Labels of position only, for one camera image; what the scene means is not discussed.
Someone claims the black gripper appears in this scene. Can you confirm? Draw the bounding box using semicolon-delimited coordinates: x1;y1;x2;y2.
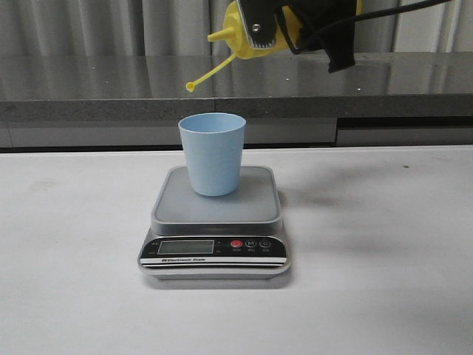
238;0;357;72

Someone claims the grey stone counter ledge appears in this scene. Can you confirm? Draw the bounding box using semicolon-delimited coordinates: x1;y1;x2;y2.
1;53;472;124

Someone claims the digital kitchen scale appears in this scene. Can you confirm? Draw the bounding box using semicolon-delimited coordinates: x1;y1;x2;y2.
137;166;291;280

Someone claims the grey curtain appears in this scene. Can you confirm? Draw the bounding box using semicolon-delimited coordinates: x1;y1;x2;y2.
0;0;473;57

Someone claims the yellow squeeze bottle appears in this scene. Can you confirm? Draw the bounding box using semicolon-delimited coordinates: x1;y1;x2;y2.
186;1;362;92

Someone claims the light blue plastic cup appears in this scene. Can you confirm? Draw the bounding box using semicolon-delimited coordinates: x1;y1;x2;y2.
178;112;246;197

